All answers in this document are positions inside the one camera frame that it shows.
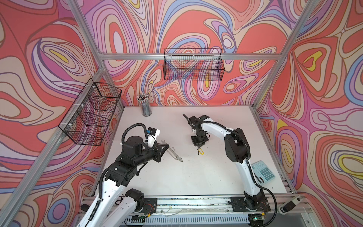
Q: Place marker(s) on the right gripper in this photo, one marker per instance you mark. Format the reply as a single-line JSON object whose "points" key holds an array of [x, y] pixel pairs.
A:
{"points": [[198, 144]]}

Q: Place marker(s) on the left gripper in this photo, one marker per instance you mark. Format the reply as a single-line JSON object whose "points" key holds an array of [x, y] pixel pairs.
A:
{"points": [[158, 153]]}

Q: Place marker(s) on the key with yellow tag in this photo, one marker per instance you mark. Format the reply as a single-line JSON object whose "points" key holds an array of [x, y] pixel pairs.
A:
{"points": [[200, 151]]}

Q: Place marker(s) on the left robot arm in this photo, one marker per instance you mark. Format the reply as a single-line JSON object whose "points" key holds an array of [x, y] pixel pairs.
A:
{"points": [[114, 203]]}

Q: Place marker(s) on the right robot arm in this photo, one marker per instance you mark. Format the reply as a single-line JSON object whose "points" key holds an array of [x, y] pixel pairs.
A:
{"points": [[237, 150]]}

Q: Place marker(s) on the metal cup of pens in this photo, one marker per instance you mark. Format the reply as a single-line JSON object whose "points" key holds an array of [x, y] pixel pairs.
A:
{"points": [[144, 104]]}

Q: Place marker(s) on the white device front right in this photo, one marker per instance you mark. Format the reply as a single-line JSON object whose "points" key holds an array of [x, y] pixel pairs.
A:
{"points": [[291, 204]]}

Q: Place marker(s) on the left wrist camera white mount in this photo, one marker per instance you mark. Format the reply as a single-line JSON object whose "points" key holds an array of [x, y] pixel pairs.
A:
{"points": [[152, 134]]}

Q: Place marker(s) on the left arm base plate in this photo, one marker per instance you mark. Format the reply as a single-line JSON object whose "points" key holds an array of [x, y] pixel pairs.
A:
{"points": [[144, 206]]}

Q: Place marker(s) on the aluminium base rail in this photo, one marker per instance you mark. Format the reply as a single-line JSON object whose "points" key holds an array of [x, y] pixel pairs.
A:
{"points": [[199, 204]]}

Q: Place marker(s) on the black wire basket back wall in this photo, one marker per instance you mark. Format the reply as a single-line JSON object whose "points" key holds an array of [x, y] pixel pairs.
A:
{"points": [[193, 64]]}

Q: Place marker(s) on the black wire basket wall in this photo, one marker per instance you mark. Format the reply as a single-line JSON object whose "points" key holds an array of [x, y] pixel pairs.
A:
{"points": [[193, 64], [94, 108]]}

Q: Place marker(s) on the black wire basket left wall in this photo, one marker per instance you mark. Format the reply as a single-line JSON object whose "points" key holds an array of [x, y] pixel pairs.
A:
{"points": [[94, 108]]}

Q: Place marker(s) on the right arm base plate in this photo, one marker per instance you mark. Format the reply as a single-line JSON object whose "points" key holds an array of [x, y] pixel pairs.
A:
{"points": [[239, 205]]}

